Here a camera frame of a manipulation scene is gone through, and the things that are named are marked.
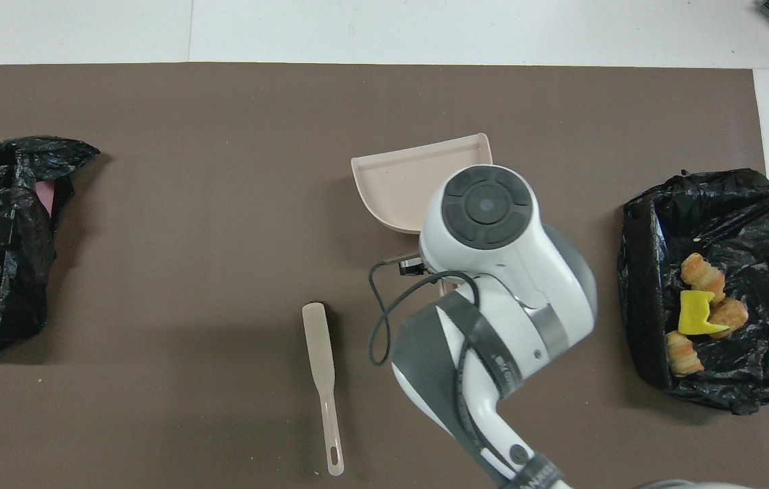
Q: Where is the bin lined with black bag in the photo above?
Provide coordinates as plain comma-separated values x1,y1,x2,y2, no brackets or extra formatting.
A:
617,168,769,416

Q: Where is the yellow sponge piece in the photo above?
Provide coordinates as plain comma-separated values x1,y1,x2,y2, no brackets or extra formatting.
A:
677,291,731,337

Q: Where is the beige plastic dustpan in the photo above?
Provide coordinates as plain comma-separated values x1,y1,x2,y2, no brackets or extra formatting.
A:
350,132,494,297

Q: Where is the brown table mat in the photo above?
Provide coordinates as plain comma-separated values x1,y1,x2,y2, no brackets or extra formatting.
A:
0,62,769,489

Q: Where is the brown oval bread toy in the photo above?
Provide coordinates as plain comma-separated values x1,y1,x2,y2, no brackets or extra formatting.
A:
707,297,750,340

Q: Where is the pale ridged bread toy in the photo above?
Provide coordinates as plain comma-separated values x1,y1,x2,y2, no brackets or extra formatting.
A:
666,330,705,378

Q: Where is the pink bin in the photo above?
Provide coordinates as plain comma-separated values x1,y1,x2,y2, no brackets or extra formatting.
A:
37,178,59,219

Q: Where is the beige brush with black bristles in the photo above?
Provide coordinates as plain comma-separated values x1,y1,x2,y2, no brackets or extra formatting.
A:
301,302,345,477

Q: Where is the orange striped croissant toy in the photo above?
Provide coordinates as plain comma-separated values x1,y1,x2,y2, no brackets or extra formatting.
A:
681,253,726,303

